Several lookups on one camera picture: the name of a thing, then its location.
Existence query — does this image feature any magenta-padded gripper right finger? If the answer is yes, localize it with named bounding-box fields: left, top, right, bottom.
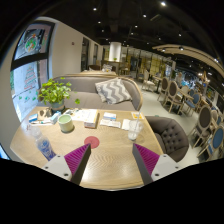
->
left=131, top=143, right=183, bottom=186

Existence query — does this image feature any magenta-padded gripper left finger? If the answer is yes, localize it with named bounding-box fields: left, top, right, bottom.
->
left=42, top=143, right=92, bottom=186

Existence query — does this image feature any clear blue-labelled water bottle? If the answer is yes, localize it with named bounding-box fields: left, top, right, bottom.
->
left=29, top=123, right=58, bottom=162

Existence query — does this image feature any dark tufted armchair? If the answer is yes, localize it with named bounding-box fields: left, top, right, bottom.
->
left=145, top=115, right=190, bottom=163

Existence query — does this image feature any flat round red coaster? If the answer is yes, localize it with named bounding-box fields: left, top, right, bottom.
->
left=83, top=135, right=101, bottom=150

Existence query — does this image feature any pale green cup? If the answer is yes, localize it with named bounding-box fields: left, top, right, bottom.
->
left=57, top=113, right=75, bottom=134

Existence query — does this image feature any clear plastic cup with straw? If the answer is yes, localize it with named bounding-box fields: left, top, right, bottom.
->
left=127, top=114, right=145, bottom=142

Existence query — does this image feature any light blue carton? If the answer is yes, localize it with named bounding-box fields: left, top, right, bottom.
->
left=49, top=111, right=63, bottom=125

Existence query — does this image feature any blue and white card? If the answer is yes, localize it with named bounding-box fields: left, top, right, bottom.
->
left=28, top=113, right=39, bottom=123

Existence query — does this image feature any white printed paper sheet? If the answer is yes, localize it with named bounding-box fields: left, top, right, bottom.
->
left=71, top=109, right=88, bottom=122

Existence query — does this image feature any white napkin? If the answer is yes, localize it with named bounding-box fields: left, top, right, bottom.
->
left=121, top=118, right=132, bottom=132

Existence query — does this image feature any yellow square card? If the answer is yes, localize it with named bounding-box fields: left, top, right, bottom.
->
left=130, top=111, right=145, bottom=121

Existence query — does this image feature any white and orange box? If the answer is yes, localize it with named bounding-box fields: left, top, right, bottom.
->
left=83, top=109, right=100, bottom=129

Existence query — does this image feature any group of dining chairs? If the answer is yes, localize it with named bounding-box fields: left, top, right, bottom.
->
left=141, top=69, right=224, bottom=161

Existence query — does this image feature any white leaflet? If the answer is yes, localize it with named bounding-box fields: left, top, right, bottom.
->
left=99, top=118, right=122, bottom=129

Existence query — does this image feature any green potted plant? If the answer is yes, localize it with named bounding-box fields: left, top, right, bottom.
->
left=37, top=77, right=81, bottom=113

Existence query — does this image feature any small blue-white booklet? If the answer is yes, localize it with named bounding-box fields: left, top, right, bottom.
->
left=103, top=112, right=118, bottom=121

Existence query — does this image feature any grey curved sofa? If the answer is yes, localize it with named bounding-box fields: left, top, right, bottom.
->
left=39, top=73, right=144, bottom=113

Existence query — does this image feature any window with painted decals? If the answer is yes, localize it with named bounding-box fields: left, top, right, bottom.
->
left=9, top=20, right=56, bottom=123

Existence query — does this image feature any grey chevron cushion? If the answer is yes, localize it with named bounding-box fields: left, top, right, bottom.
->
left=94, top=77, right=133, bottom=105

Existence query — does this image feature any white round pillar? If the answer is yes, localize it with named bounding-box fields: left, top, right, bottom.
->
left=108, top=41, right=123, bottom=63

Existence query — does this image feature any group of ceiling lights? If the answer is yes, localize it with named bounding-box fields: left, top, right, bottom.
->
left=89, top=1, right=221, bottom=64

